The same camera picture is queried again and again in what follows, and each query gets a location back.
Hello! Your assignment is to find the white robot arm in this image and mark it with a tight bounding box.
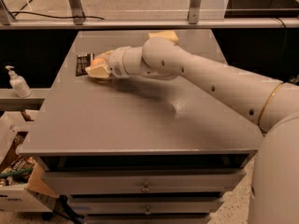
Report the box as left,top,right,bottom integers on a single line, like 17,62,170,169
85,36,299,224

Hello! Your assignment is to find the metal guard rail frame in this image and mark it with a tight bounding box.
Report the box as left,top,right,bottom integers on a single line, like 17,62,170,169
0,0,299,30

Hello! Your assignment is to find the white pump bottle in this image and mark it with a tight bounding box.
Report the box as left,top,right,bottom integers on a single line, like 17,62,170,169
6,65,32,98

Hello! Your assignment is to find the black rxbar chocolate wrapper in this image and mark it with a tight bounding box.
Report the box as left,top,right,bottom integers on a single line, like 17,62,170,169
76,53,94,77

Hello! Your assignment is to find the black cable on floor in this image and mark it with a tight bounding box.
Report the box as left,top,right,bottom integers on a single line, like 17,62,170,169
8,10,107,21

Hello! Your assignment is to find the white box with snacks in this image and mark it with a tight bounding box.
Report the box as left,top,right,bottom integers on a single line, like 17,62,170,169
0,111,55,213

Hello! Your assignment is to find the yellow sponge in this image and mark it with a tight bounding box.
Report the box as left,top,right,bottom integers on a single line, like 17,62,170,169
149,31,178,44

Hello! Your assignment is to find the orange fruit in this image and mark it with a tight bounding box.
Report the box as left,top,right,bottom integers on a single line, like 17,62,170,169
91,58,106,66

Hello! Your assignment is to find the grey drawer cabinet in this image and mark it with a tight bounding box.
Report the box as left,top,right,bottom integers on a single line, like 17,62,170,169
19,31,263,224

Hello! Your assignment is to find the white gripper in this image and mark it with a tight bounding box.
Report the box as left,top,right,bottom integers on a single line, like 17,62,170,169
85,47,130,78

